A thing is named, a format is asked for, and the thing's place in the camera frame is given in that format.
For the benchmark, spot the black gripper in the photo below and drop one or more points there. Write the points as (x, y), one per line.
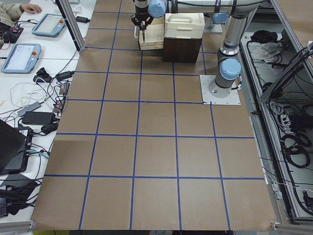
(141, 11)

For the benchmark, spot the grey orange scissors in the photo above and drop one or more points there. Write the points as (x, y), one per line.
(144, 34)

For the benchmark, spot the wooden drawer with white handle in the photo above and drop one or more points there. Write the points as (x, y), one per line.
(154, 35)

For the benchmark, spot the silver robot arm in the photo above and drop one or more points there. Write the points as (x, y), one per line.
(156, 8)
(237, 10)

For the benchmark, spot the person's hand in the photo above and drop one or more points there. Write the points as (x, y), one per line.
(30, 8)

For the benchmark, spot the cream plastic tray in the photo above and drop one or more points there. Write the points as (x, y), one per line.
(184, 25)

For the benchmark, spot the dark brown wooden cabinet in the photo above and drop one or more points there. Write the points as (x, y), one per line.
(181, 50)

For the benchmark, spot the black power adapter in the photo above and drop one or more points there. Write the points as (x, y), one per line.
(81, 19)

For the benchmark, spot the far blue teach pendant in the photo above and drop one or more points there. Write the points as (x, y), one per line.
(50, 25)

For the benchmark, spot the blue teach pendant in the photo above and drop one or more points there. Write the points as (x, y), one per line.
(22, 58)
(50, 25)

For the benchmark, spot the near blue teach pendant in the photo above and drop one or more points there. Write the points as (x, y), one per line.
(22, 58)

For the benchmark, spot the black adapter brick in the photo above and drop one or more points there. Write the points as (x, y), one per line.
(38, 118)

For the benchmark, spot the black laptop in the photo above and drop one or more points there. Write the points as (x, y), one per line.
(14, 144)

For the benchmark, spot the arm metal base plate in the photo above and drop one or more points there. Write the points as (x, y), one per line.
(212, 94)
(211, 26)

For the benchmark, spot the aluminium frame post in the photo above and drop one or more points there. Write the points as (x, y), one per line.
(68, 15)

